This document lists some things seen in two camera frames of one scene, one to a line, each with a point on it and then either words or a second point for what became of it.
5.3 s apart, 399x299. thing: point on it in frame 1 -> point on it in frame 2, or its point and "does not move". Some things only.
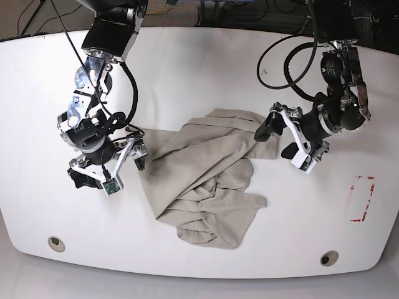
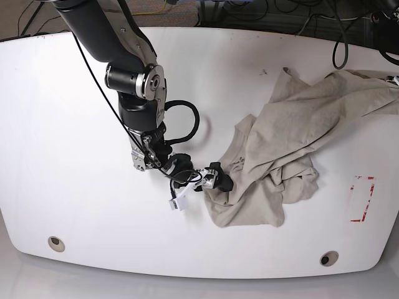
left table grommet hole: x=56 y=244 does not move
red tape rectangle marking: x=372 y=188 does not move
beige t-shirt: x=199 y=177 -> x=268 y=164
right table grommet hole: x=329 y=258 does not move
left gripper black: x=134 y=146 -> x=224 y=181
